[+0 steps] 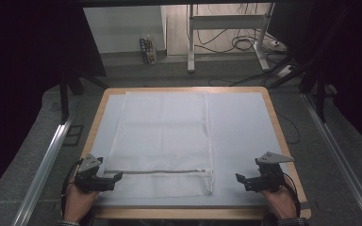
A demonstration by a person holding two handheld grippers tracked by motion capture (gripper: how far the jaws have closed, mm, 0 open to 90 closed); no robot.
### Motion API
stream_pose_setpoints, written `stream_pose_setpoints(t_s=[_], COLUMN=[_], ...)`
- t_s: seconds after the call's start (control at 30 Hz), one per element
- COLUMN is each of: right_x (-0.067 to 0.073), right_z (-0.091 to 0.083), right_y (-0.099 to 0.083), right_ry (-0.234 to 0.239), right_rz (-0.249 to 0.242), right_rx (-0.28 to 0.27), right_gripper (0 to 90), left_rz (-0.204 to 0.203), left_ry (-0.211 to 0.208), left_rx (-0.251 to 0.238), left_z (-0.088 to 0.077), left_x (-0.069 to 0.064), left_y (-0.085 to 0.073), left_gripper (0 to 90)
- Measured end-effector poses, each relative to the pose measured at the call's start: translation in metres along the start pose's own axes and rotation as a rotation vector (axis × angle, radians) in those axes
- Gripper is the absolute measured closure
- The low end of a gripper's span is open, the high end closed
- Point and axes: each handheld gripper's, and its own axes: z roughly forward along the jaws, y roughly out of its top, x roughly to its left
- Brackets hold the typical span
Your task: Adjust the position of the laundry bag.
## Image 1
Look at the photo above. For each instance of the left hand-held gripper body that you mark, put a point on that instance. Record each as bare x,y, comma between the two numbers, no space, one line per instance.
89,166

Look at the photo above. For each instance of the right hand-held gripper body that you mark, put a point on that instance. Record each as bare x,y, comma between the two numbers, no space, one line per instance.
271,175

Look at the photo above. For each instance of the white mesh laundry bag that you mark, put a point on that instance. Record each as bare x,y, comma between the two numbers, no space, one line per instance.
163,132

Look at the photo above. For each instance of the person's right hand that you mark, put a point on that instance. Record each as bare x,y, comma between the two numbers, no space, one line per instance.
279,202

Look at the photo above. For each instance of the person's left hand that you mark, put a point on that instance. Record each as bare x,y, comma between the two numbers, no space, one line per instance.
78,202

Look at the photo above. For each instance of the black metal stand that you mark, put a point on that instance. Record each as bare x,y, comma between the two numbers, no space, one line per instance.
64,97
320,97

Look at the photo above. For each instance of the white power adapter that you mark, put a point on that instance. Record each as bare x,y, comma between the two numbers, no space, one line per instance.
285,71

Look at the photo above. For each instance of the black curtain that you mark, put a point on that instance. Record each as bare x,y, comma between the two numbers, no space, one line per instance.
22,62
352,62

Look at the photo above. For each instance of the pack of small cartons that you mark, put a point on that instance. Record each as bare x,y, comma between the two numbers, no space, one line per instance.
147,50

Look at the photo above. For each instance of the white power strip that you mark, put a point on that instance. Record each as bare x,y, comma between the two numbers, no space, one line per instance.
278,45

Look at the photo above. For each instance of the aluminium floor rail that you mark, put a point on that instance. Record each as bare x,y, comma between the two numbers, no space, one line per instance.
339,150
44,169

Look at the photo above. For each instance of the white desk frame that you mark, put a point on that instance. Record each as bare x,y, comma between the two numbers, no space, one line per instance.
226,22

